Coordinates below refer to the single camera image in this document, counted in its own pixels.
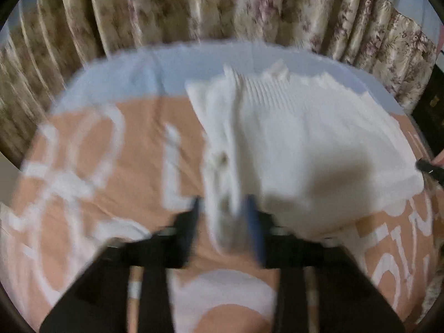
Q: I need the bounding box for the floral beige curtain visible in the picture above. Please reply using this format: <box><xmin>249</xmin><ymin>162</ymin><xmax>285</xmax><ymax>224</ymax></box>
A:
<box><xmin>1</xmin><ymin>0</ymin><xmax>443</xmax><ymax>165</ymax></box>

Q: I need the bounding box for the blue and orange bedsheet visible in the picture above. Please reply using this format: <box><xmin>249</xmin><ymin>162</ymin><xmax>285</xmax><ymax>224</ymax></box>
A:
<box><xmin>1</xmin><ymin>42</ymin><xmax>443</xmax><ymax>332</ymax></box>

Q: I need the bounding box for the white knit sweater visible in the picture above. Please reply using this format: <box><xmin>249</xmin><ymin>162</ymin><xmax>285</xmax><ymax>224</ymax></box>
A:
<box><xmin>186</xmin><ymin>62</ymin><xmax>424</xmax><ymax>253</ymax></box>

